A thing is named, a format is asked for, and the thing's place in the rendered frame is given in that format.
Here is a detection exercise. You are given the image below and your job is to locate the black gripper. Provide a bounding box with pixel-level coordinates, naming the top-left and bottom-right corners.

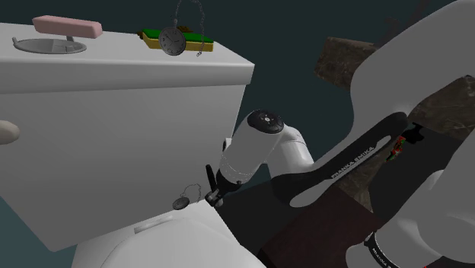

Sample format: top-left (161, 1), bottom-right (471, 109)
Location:
top-left (204, 164), bottom-right (244, 208)

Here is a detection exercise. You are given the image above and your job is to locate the small grey pocket watch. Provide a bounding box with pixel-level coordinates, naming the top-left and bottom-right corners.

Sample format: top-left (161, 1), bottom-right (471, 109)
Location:
top-left (171, 183), bottom-right (203, 212)

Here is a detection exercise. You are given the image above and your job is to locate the dark robot stand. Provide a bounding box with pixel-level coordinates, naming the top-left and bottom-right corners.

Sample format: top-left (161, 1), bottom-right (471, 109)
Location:
top-left (216, 174), bottom-right (383, 268)

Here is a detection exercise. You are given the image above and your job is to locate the white toilet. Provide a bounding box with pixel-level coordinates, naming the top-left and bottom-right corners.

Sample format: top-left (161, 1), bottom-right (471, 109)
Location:
top-left (0, 22), bottom-right (268, 268)

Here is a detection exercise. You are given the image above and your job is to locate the green and yellow sponge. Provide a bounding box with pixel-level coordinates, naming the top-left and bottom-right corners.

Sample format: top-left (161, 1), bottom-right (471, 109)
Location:
top-left (138, 26), bottom-right (215, 53)

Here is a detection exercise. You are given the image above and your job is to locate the large grey pocket watch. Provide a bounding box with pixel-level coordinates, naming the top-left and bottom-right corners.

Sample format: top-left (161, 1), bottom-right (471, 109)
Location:
top-left (158, 0), bottom-right (207, 58)

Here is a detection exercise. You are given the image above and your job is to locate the brown marbled block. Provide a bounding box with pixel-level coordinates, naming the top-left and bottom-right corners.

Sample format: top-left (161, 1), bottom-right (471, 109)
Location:
top-left (314, 36), bottom-right (475, 212)

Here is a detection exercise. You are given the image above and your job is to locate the small red green object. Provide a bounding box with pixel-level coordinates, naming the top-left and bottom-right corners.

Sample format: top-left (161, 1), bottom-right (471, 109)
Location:
top-left (385, 135), bottom-right (407, 163)

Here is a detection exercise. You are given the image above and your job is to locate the pink soap bar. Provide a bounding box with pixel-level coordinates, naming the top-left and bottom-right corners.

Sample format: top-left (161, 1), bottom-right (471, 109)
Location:
top-left (32, 15), bottom-right (104, 40)

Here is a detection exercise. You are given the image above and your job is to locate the grey soap dish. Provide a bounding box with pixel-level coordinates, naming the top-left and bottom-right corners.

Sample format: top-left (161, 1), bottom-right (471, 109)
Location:
top-left (11, 36), bottom-right (88, 55)

